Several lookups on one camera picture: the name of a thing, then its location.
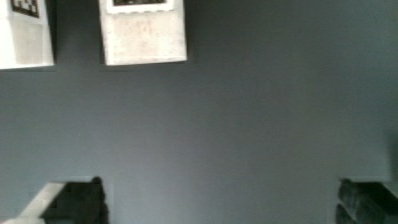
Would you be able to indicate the translucent gripper left finger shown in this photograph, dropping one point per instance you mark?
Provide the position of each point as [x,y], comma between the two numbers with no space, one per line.
[69,203]

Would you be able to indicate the translucent gripper right finger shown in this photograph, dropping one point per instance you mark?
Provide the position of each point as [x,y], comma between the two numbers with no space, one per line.
[368,203]

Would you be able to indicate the white table leg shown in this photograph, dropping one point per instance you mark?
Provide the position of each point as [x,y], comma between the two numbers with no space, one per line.
[142,31]
[25,39]

